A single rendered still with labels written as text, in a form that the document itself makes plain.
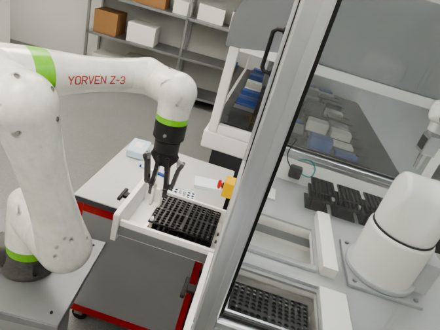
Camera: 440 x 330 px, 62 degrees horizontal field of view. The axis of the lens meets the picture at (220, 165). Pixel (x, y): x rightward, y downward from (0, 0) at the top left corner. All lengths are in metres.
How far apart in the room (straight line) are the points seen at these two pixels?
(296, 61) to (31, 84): 0.45
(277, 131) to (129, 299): 1.41
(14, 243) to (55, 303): 0.19
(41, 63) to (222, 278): 0.58
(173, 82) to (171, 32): 4.40
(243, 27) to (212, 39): 3.46
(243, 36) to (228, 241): 1.37
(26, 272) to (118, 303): 0.76
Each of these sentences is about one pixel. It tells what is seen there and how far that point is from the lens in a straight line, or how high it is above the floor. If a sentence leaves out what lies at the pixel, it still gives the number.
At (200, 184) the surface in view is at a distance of 1.74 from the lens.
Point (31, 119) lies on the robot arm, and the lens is 0.71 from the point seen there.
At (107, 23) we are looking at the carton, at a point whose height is 0.75.
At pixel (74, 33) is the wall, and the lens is 5.80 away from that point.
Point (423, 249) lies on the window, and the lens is 0.67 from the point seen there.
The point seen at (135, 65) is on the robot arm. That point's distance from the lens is 1.05.
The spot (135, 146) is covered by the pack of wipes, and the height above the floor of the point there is 0.81.
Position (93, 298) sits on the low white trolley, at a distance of 1.91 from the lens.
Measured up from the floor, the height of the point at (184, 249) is 0.87.
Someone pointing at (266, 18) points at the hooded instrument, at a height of 1.53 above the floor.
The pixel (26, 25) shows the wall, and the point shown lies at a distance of 6.11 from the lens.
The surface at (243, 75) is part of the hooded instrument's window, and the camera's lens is 1.92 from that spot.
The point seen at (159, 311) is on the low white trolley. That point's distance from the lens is 1.82.
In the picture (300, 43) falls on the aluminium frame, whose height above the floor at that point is 1.61.
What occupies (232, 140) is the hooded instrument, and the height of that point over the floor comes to 0.89.
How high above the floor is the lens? 1.66
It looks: 27 degrees down
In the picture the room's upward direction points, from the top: 16 degrees clockwise
